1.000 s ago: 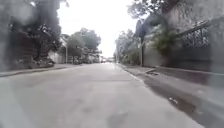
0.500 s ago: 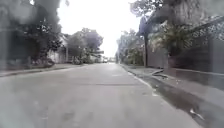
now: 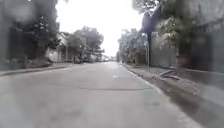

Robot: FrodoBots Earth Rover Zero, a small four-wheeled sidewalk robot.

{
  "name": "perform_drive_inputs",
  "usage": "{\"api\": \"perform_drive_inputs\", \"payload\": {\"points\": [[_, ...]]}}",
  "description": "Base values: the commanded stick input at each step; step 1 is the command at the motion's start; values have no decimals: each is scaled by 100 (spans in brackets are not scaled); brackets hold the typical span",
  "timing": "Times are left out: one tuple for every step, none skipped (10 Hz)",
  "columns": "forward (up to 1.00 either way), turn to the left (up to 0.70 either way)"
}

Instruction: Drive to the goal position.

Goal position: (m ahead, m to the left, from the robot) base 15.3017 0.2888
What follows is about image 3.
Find grey wall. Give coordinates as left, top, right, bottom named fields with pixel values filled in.
left=141, top=0, right=224, bottom=73

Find large dark tree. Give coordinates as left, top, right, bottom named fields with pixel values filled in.
left=0, top=0, right=63, bottom=68

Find raised pavement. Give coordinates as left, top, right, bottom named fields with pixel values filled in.
left=0, top=62, right=79, bottom=78

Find grey concrete road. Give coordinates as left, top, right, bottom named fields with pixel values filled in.
left=0, top=61, right=204, bottom=128

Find grey pavement with debris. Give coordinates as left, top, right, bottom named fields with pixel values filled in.
left=120, top=62, right=224, bottom=128

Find trees behind wall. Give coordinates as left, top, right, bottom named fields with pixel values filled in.
left=116, top=28, right=149, bottom=65

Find group of trees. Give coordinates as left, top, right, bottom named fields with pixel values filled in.
left=64, top=25, right=106, bottom=64

